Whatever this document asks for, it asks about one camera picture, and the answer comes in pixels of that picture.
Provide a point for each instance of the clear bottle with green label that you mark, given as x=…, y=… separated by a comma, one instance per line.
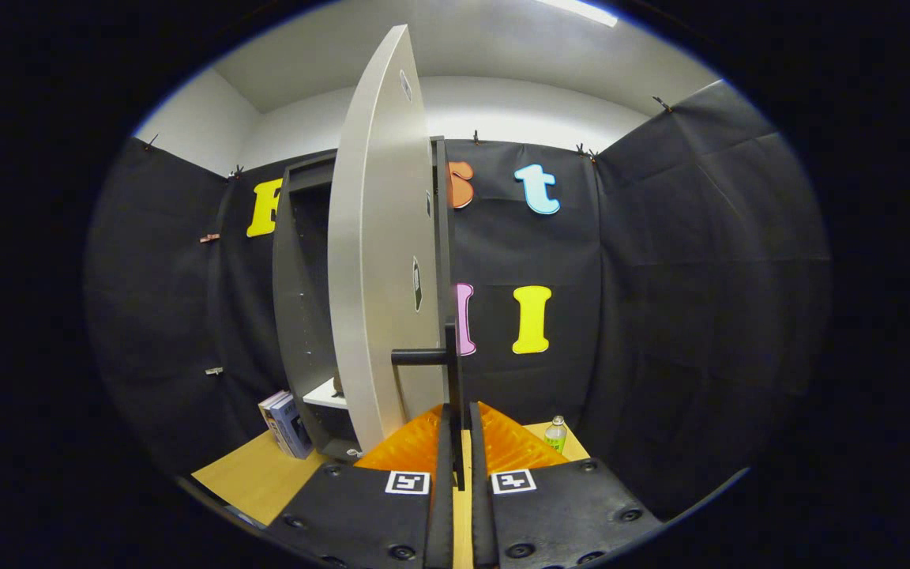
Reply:
x=555, y=436

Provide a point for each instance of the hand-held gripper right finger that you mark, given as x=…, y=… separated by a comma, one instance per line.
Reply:
x=483, y=521

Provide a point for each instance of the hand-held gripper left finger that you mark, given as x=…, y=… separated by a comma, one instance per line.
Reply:
x=439, y=521

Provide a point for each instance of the long ceiling light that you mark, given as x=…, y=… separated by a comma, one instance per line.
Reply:
x=581, y=11

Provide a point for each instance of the dark grey shoe cabinet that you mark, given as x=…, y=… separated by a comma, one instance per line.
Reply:
x=297, y=276

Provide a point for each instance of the blue book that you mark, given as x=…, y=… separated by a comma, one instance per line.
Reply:
x=293, y=431

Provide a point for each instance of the black backdrop cloth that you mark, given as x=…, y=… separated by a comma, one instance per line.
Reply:
x=700, y=276

